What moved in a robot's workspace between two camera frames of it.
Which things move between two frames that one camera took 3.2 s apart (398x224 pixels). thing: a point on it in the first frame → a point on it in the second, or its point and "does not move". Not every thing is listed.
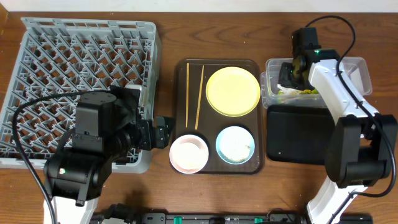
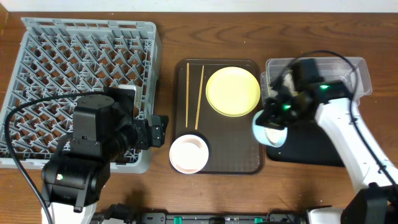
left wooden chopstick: (187, 88) does not move
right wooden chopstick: (199, 97) does not move
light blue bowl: (235, 145) → (267, 135)
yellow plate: (232, 91) does not move
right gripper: (287, 79) → (273, 115)
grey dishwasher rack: (51, 56) does not move
